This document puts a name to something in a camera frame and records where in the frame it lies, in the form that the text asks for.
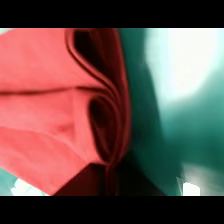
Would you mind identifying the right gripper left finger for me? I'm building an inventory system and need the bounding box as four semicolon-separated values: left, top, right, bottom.
54;162;108;197

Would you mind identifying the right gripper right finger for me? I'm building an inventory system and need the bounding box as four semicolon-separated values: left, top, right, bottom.
113;150;166;197

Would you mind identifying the red T-shirt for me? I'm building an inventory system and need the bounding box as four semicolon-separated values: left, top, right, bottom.
0;27;133;197

